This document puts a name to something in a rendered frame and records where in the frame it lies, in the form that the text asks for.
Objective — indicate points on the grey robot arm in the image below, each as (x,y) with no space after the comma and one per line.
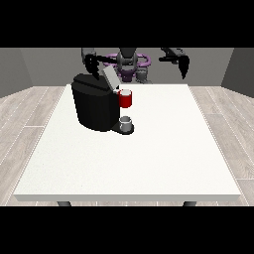
(175,51)
(88,51)

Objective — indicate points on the red pod holder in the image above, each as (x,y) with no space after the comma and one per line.
(125,100)

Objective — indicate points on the black coffee machine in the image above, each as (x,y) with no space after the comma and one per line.
(94,104)

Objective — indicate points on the pale grey machine lid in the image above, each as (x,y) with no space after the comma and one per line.
(111,78)

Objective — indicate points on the small grey coffee pod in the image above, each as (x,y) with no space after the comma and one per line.
(141,75)

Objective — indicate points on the small grey cup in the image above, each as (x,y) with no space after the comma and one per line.
(125,124)

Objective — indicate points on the dark table leg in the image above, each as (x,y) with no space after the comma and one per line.
(190,203)
(64,203)

